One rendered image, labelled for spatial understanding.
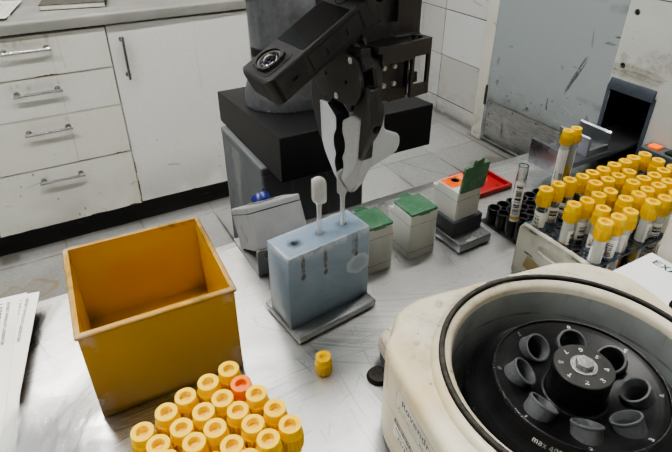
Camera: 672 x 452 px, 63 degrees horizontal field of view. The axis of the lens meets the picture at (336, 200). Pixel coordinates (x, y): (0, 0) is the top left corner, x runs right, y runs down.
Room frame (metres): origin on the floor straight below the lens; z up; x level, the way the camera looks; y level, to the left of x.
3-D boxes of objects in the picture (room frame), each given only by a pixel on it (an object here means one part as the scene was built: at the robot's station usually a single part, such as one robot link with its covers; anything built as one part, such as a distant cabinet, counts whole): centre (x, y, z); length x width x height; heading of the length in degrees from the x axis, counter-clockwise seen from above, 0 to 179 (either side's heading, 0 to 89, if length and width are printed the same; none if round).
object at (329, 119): (0.50, -0.02, 1.06); 0.06 x 0.03 x 0.09; 126
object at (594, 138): (0.79, -0.41, 0.92); 0.21 x 0.07 x 0.05; 119
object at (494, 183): (0.73, -0.22, 0.88); 0.07 x 0.07 x 0.01; 29
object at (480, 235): (0.61, -0.15, 0.89); 0.09 x 0.05 x 0.04; 32
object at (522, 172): (0.60, -0.23, 0.93); 0.01 x 0.01 x 0.10
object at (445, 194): (0.60, -0.15, 0.92); 0.05 x 0.04 x 0.06; 32
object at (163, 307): (0.40, 0.18, 0.93); 0.13 x 0.13 x 0.10; 27
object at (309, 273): (0.46, 0.02, 0.92); 0.10 x 0.07 x 0.10; 126
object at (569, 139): (0.63, -0.30, 0.93); 0.17 x 0.09 x 0.11; 120
